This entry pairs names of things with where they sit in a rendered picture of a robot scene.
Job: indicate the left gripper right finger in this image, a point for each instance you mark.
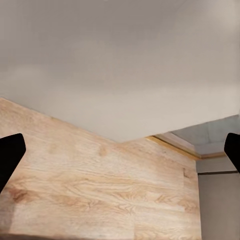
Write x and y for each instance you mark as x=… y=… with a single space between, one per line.
x=232 y=149

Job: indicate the fixed window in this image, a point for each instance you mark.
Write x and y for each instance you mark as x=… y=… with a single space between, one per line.
x=200 y=141

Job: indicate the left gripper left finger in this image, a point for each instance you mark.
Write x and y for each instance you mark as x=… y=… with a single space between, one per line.
x=12 y=149

